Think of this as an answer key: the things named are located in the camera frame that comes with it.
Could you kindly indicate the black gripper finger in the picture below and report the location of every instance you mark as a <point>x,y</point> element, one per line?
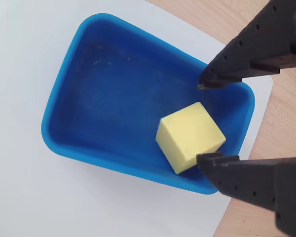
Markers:
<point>251,182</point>
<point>259,47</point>

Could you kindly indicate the yellow cube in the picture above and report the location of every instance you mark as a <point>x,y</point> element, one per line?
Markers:
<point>187,137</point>

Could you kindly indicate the blue rectangular bin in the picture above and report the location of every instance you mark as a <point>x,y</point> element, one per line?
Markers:
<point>118,111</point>

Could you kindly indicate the white rectangular mat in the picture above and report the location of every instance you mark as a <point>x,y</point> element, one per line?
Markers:
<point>64,197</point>

